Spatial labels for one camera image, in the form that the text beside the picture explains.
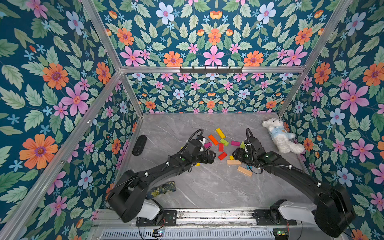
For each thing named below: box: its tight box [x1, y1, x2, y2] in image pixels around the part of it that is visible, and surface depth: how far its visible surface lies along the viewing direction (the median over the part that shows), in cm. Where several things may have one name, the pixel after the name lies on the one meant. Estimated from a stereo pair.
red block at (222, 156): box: [218, 152, 228, 161], surface depth 98 cm
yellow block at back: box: [216, 128, 226, 139], surface depth 109 cm
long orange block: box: [208, 134, 219, 146], surface depth 107 cm
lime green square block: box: [219, 138, 229, 146], surface depth 103 cm
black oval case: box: [132, 134, 148, 156], surface depth 101 cm
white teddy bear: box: [262, 118, 305, 154], surface depth 99 cm
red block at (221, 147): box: [219, 143, 224, 152], surface depth 103 cm
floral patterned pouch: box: [147, 180, 176, 199], surface depth 82 cm
